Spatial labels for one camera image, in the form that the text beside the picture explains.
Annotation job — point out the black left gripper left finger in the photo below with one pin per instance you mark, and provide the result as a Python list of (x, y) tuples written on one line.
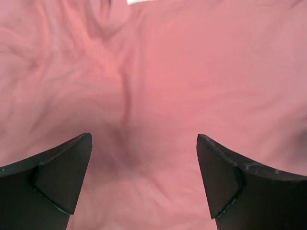
[(42, 191)]

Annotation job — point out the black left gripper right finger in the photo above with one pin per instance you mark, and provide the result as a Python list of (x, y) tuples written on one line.
[(243, 194)]

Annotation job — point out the pink red t-shirt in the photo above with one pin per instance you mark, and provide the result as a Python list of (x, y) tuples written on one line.
[(145, 79)]

